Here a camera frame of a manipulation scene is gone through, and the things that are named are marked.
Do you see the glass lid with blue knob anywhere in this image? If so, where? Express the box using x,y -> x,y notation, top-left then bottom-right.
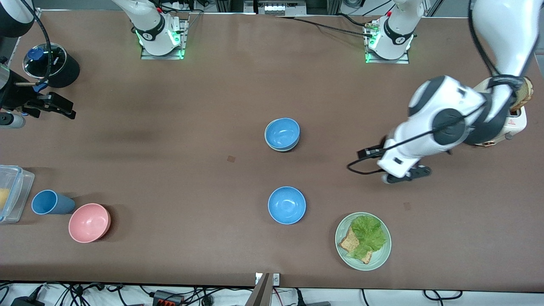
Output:
23,43 -> 68,79

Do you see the white power strip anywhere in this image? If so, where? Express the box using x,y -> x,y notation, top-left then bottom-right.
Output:
257,0 -> 306,17

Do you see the black pot with blue handle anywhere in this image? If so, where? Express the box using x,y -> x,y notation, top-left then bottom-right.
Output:
22,42 -> 80,116

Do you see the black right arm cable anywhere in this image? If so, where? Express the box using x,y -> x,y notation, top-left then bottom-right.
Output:
21,0 -> 54,83

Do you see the green bowl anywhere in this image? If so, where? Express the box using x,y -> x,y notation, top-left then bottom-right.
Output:
265,135 -> 300,153

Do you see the bread slice in toaster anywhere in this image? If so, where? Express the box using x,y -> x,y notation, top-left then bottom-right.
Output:
510,76 -> 534,113

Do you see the pink bowl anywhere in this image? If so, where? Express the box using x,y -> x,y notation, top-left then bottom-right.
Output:
68,203 -> 111,244

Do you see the red and black connector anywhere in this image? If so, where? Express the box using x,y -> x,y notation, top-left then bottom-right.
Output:
152,290 -> 184,306

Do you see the white toaster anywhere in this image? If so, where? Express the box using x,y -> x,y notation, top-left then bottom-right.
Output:
467,79 -> 528,147

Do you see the green lettuce leaf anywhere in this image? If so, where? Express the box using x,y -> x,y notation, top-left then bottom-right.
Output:
348,215 -> 387,260

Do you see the short black table cable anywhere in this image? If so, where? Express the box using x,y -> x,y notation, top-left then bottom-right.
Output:
336,13 -> 377,28

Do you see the long black table cable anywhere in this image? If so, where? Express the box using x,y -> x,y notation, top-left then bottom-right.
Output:
275,15 -> 377,39

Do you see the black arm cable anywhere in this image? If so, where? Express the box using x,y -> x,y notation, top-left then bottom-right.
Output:
347,0 -> 527,176
21,0 -> 54,83

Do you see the small metal bracket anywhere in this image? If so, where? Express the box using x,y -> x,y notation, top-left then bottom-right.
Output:
255,272 -> 281,286

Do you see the clear plastic container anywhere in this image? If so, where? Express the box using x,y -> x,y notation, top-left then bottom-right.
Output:
0,167 -> 35,224

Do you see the blue cup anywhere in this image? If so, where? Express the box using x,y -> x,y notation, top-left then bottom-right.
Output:
31,190 -> 76,215

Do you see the gray camera pole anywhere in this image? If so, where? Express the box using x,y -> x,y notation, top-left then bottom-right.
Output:
246,273 -> 272,306

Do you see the brown toast slice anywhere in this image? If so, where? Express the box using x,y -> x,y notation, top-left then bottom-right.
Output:
339,227 -> 374,265

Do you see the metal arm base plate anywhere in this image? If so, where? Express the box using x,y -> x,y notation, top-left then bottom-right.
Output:
140,19 -> 187,60
365,19 -> 411,64

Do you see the blue bowl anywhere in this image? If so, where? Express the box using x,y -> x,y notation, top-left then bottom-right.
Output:
268,186 -> 306,225
264,118 -> 300,149

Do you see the pale green plate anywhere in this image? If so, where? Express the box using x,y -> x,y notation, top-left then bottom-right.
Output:
335,212 -> 392,271

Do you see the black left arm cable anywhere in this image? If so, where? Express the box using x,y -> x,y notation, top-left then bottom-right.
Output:
347,0 -> 527,176

